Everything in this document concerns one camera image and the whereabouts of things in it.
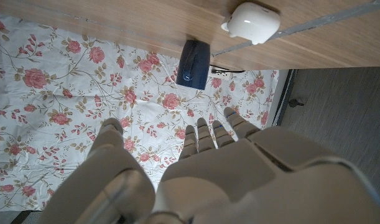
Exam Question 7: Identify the white power strip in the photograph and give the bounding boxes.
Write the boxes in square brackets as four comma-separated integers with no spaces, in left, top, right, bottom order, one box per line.
[211,68,231,79]

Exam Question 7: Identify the floral backdrop cloth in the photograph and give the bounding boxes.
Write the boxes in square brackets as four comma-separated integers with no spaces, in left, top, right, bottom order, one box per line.
[0,12,285,212]

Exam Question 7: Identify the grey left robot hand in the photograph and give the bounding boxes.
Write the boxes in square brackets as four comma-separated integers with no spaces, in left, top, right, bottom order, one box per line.
[37,106,380,224]

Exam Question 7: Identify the white airpods case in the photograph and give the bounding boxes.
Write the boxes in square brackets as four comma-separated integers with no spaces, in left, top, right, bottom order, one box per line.
[220,1,282,45]

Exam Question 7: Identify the dark blue mug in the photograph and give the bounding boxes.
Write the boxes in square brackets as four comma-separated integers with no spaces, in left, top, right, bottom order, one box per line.
[175,39,211,91]

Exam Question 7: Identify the black power strip cord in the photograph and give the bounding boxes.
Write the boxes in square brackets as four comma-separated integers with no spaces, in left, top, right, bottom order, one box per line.
[210,64,246,74]

